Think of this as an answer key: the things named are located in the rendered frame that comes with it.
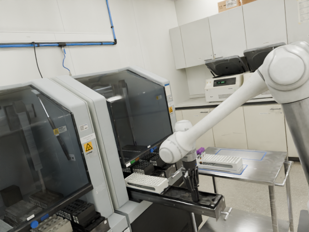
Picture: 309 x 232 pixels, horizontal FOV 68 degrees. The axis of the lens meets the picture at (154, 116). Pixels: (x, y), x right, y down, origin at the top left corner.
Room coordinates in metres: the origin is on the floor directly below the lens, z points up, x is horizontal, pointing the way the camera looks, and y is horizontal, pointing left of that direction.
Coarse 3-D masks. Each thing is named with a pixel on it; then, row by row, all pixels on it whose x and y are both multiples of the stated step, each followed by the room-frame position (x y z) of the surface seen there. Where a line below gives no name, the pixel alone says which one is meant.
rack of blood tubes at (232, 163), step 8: (200, 160) 1.48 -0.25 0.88; (208, 160) 1.45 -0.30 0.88; (216, 160) 1.43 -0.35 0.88; (224, 160) 1.41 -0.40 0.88; (232, 160) 1.37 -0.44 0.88; (240, 160) 1.37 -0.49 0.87; (216, 168) 1.41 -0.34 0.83; (224, 168) 1.37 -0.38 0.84; (232, 168) 1.34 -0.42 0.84; (240, 168) 1.36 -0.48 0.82
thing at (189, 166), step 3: (195, 159) 1.13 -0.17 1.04; (183, 162) 1.12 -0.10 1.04; (186, 162) 1.11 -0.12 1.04; (189, 162) 1.10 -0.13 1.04; (192, 162) 1.11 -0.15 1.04; (195, 162) 1.12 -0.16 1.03; (183, 165) 1.13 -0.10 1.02; (186, 165) 1.11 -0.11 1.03; (189, 165) 1.11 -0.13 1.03; (192, 165) 1.11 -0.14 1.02; (195, 165) 1.11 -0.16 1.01; (186, 168) 1.11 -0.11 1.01; (189, 168) 1.11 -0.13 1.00; (192, 168) 1.14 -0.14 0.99; (186, 171) 1.12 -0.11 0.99; (189, 171) 1.11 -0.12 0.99; (189, 174) 1.11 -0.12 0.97
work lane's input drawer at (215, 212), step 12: (132, 192) 1.38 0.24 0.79; (144, 192) 1.32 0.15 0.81; (168, 192) 1.27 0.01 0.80; (180, 192) 1.25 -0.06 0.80; (204, 192) 1.18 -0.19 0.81; (168, 204) 1.20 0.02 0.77; (180, 204) 1.15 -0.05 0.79; (192, 204) 1.10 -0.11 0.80; (204, 204) 1.07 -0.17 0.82; (216, 204) 1.06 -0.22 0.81; (216, 216) 1.03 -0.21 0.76; (228, 216) 1.03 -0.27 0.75
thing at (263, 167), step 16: (256, 160) 1.44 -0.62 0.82; (272, 160) 1.39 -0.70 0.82; (224, 176) 1.31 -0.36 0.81; (240, 176) 1.27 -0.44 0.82; (256, 176) 1.23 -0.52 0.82; (272, 176) 1.20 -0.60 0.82; (288, 176) 1.46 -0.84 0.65; (272, 192) 1.14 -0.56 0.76; (288, 192) 1.46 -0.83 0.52; (272, 208) 1.15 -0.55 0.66; (288, 208) 1.47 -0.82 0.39; (192, 224) 1.52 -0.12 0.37; (208, 224) 1.61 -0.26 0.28; (224, 224) 1.57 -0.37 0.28; (240, 224) 1.54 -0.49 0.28; (256, 224) 1.51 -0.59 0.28; (272, 224) 1.15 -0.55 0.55; (288, 224) 1.45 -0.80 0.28
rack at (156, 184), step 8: (128, 176) 1.48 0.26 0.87; (136, 176) 1.45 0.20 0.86; (144, 176) 1.43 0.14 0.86; (152, 176) 1.40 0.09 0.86; (128, 184) 1.47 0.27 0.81; (136, 184) 1.41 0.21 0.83; (144, 184) 1.32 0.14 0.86; (152, 184) 1.31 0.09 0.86; (160, 184) 1.28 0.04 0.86; (160, 192) 1.26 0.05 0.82
